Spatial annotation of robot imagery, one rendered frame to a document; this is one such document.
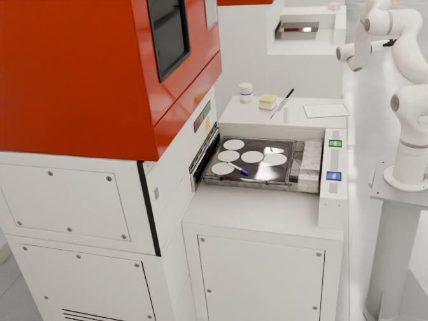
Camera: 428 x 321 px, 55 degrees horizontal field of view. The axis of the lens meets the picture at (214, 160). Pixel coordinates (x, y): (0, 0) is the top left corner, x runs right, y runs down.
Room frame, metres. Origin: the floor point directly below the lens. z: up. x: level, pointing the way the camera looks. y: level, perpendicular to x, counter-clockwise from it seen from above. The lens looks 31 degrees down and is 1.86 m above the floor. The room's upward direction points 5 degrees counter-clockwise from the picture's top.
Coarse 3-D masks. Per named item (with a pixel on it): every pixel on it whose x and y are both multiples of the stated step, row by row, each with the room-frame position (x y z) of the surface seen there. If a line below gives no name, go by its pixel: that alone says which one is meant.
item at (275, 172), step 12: (252, 144) 1.72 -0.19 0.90; (264, 144) 1.71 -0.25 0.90; (276, 144) 1.70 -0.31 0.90; (288, 144) 1.69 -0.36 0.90; (216, 156) 1.64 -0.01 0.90; (240, 156) 1.62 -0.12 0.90; (264, 156) 1.60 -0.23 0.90; (288, 156) 1.58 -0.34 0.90; (252, 168) 1.51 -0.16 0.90; (264, 168) 1.50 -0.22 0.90; (276, 168) 1.49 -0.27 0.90; (276, 180) 1.39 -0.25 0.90
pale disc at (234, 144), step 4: (232, 140) 1.78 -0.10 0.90; (236, 140) 1.77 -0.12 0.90; (224, 144) 1.75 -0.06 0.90; (228, 144) 1.74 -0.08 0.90; (232, 144) 1.74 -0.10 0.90; (236, 144) 1.74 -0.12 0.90; (240, 144) 1.73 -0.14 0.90; (244, 144) 1.73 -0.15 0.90; (228, 148) 1.70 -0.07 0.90; (232, 148) 1.70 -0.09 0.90; (236, 148) 1.69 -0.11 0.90
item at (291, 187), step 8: (208, 184) 1.53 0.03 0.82; (216, 184) 1.52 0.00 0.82; (224, 184) 1.51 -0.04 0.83; (232, 184) 1.49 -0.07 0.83; (240, 184) 1.48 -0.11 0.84; (248, 184) 1.47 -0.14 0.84; (256, 184) 1.46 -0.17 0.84; (264, 184) 1.45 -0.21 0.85; (272, 184) 1.44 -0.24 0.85; (296, 184) 1.42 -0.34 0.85; (304, 192) 1.40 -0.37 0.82; (312, 192) 1.39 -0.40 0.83
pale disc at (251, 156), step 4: (248, 152) 1.64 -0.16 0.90; (252, 152) 1.64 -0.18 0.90; (256, 152) 1.64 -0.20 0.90; (244, 156) 1.61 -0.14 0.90; (248, 156) 1.61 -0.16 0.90; (252, 156) 1.61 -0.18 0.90; (256, 156) 1.60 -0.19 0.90; (260, 156) 1.60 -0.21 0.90; (244, 160) 1.57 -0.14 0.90; (248, 160) 1.57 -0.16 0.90; (252, 160) 1.57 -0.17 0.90; (256, 160) 1.56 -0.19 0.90
